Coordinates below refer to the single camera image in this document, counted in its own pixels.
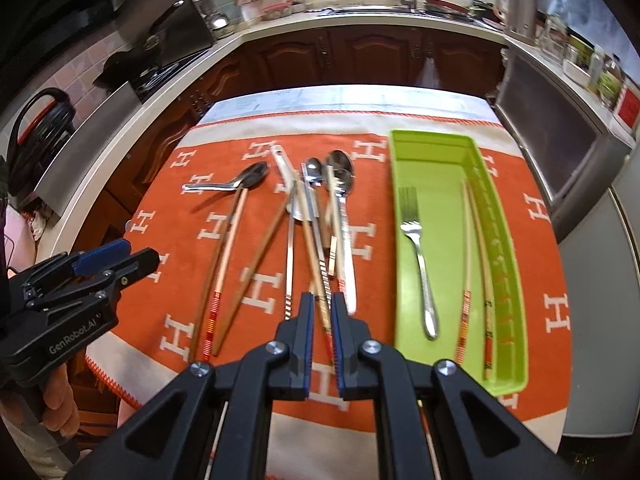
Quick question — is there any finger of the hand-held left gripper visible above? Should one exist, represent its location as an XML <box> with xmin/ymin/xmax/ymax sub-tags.
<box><xmin>17</xmin><ymin>239</ymin><xmax>132</xmax><ymax>287</ymax></box>
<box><xmin>24</xmin><ymin>246</ymin><xmax>161</xmax><ymax>314</ymax></box>

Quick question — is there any brown wooden chopstick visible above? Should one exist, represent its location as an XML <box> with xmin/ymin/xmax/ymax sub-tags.
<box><xmin>211</xmin><ymin>182</ymin><xmax>301</xmax><ymax>357</ymax></box>

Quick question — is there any black wok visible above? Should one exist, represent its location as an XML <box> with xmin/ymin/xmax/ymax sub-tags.
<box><xmin>92</xmin><ymin>35</ymin><xmax>166</xmax><ymax>92</ymax></box>

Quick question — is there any orange letter-print blanket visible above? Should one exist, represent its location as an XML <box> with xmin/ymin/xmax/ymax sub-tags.
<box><xmin>85</xmin><ymin>110</ymin><xmax>573</xmax><ymax>453</ymax></box>

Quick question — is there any green plastic tray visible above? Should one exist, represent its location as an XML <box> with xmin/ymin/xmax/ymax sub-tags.
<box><xmin>389</xmin><ymin>130</ymin><xmax>530</xmax><ymax>397</ymax></box>

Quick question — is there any small long-handled metal spoon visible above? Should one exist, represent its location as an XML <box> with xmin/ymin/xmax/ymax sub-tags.
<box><xmin>304</xmin><ymin>157</ymin><xmax>331</xmax><ymax>248</ymax></box>

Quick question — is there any row of seasoning jars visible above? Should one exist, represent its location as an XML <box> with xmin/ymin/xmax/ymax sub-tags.
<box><xmin>537</xmin><ymin>15</ymin><xmax>628</xmax><ymax>111</ymax></box>

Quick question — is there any white plastic bag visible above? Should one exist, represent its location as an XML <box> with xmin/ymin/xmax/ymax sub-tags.
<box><xmin>412</xmin><ymin>57</ymin><xmax>444</xmax><ymax>89</ymax></box>

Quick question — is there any white ceramic spoon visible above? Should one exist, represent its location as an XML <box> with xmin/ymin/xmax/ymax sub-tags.
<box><xmin>271</xmin><ymin>144</ymin><xmax>307</xmax><ymax>222</ymax></box>

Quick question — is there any red bowl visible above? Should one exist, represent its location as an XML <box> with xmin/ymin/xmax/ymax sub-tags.
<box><xmin>425</xmin><ymin>0</ymin><xmax>472</xmax><ymax>14</ymax></box>

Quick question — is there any large metal spoon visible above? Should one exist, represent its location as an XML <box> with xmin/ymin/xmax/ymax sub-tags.
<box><xmin>325</xmin><ymin>150</ymin><xmax>358</xmax><ymax>316</ymax></box>

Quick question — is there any black red handled container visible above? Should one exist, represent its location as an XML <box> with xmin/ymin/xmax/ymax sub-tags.
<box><xmin>6</xmin><ymin>87</ymin><xmax>76</xmax><ymax>198</ymax></box>

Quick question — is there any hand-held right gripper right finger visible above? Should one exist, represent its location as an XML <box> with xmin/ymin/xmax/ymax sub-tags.
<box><xmin>330</xmin><ymin>292</ymin><xmax>576</xmax><ymax>480</ymax></box>

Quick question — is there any metal fork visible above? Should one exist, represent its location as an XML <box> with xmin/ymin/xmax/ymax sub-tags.
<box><xmin>398</xmin><ymin>186</ymin><xmax>441</xmax><ymax>341</ymax></box>

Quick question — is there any person's left forearm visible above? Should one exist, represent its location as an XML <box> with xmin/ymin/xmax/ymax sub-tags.
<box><xmin>0</xmin><ymin>400</ymin><xmax>76</xmax><ymax>478</ymax></box>

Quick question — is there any metal soup spoon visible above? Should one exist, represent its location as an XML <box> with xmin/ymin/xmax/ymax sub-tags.
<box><xmin>182</xmin><ymin>162</ymin><xmax>271</xmax><ymax>194</ymax></box>

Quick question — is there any steel built-in appliance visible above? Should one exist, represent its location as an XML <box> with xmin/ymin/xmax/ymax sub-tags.
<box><xmin>492</xmin><ymin>47</ymin><xmax>633</xmax><ymax>242</ymax></box>

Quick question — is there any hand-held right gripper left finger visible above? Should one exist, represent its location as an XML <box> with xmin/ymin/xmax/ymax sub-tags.
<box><xmin>65</xmin><ymin>292</ymin><xmax>316</xmax><ymax>480</ymax></box>

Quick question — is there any person's left hand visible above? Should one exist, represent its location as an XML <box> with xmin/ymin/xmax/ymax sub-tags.
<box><xmin>40</xmin><ymin>364</ymin><xmax>81</xmax><ymax>434</ymax></box>

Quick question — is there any silver refrigerator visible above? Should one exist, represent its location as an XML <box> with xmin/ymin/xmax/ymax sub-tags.
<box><xmin>557</xmin><ymin>187</ymin><xmax>640</xmax><ymax>442</ymax></box>

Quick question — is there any steel side panel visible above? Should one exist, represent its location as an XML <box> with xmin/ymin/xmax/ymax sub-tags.
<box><xmin>32</xmin><ymin>82</ymin><xmax>137</xmax><ymax>218</ymax></box>

